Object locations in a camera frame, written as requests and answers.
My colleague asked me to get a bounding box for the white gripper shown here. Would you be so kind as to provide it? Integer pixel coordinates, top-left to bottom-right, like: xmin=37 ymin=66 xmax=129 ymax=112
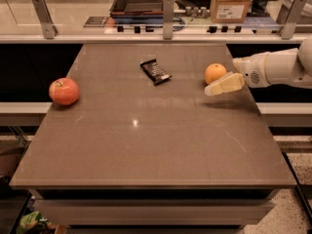
xmin=204 ymin=52 xmax=270 ymax=96

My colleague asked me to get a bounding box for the orange fruit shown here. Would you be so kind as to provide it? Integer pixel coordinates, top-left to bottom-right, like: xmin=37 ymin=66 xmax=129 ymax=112
xmin=204 ymin=63 xmax=226 ymax=85

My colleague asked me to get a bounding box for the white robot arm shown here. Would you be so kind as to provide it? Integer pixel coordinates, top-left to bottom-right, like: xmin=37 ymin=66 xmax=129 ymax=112
xmin=204 ymin=36 xmax=312 ymax=96

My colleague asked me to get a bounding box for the red apple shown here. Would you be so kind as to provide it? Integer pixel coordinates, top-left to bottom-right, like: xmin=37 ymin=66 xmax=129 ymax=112
xmin=49 ymin=78 xmax=79 ymax=105

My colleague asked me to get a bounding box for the black snack bar wrapper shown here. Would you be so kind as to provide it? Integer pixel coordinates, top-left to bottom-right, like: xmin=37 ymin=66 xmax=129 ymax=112
xmin=140 ymin=59 xmax=171 ymax=86

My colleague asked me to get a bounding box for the cardboard box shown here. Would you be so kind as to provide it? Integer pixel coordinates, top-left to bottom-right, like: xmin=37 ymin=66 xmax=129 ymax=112
xmin=210 ymin=0 xmax=252 ymax=23

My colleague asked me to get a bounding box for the open dark tray case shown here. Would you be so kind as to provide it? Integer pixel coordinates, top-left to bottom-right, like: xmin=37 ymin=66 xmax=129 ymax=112
xmin=110 ymin=0 xmax=163 ymax=18

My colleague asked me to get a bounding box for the green snack bag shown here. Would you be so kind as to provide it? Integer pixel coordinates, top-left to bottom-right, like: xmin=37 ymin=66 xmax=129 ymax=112
xmin=16 ymin=211 xmax=56 ymax=234

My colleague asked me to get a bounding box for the right metal glass bracket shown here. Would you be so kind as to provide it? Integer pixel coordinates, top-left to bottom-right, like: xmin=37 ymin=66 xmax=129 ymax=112
xmin=279 ymin=0 xmax=307 ymax=40

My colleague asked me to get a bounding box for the metal glass bracket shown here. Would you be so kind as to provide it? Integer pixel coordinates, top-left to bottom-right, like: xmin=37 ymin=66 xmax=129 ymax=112
xmin=279 ymin=0 xmax=307 ymax=40
xmin=163 ymin=0 xmax=175 ymax=40
xmin=31 ymin=0 xmax=58 ymax=39

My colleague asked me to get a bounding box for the middle metal glass bracket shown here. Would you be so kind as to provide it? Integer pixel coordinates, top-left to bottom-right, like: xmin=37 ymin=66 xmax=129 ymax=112
xmin=163 ymin=0 xmax=175 ymax=40

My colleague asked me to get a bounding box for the left metal glass bracket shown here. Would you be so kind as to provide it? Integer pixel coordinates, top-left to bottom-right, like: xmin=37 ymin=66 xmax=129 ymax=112
xmin=31 ymin=0 xmax=58 ymax=39

